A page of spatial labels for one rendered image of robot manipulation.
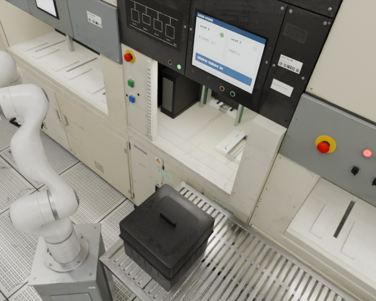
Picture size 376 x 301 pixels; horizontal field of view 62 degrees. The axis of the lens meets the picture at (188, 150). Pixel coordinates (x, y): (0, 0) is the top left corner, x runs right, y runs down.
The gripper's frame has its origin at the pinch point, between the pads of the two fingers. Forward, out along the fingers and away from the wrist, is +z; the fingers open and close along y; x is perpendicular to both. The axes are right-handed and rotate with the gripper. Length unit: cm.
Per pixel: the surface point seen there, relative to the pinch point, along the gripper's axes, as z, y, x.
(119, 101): -1.6, 46.8, 3.6
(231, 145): 11, 97, -41
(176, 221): 0, 45, -79
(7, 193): 101, -38, 51
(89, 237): 25, 11, -57
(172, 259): 0, 36, -93
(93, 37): -35, 40, 16
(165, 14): -62, 61, -27
